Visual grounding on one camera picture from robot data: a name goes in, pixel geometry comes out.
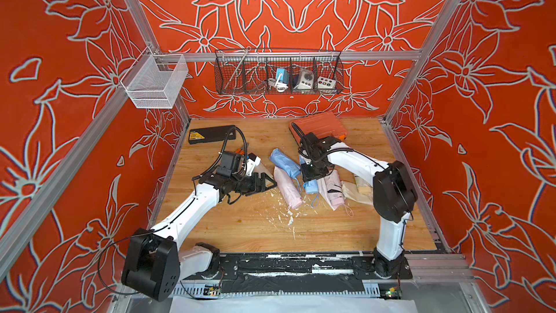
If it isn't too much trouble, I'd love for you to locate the white mesh basket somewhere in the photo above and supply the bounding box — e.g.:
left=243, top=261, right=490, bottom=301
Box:
left=121, top=55, right=189, bottom=110

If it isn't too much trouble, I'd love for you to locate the pink sleeved umbrella short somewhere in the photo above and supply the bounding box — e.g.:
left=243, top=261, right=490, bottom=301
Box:
left=324, top=170, right=353, bottom=217

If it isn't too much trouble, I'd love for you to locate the red plastic tool case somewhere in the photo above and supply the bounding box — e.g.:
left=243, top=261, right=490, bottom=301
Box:
left=289, top=112, right=348, bottom=143

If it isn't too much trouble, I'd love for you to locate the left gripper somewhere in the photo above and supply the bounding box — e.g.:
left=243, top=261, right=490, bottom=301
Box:
left=230, top=173, right=277, bottom=194

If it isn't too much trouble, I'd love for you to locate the pink sleeved umbrella long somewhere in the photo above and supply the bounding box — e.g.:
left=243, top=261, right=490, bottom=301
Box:
left=274, top=167, right=303, bottom=210

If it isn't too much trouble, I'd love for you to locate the black wire wall basket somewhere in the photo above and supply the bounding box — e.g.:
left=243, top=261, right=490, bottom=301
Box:
left=214, top=47, right=345, bottom=96

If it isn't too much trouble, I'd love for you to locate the light blue sleeved umbrella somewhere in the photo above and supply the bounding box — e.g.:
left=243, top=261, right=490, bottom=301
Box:
left=269, top=149, right=301, bottom=179

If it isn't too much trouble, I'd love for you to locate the black yellow tool box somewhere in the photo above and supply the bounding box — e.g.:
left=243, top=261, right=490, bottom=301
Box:
left=188, top=125, right=236, bottom=145

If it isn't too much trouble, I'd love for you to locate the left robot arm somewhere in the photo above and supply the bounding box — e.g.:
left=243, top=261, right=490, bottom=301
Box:
left=121, top=141, right=277, bottom=301

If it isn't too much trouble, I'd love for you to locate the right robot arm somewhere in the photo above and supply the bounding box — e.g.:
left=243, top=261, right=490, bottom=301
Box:
left=292, top=124, right=417, bottom=278

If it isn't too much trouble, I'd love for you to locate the cream sleeve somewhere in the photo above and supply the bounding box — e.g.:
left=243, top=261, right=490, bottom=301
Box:
left=341, top=181, right=374, bottom=206

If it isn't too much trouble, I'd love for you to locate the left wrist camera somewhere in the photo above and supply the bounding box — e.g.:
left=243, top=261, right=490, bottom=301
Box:
left=246, top=153, right=261, bottom=176

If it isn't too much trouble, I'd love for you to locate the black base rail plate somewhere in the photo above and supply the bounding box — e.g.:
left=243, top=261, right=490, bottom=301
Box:
left=173, top=252, right=413, bottom=299

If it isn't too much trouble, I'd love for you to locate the cream sleeved umbrella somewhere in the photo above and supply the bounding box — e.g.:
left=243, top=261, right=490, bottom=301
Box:
left=253, top=162, right=274, bottom=179

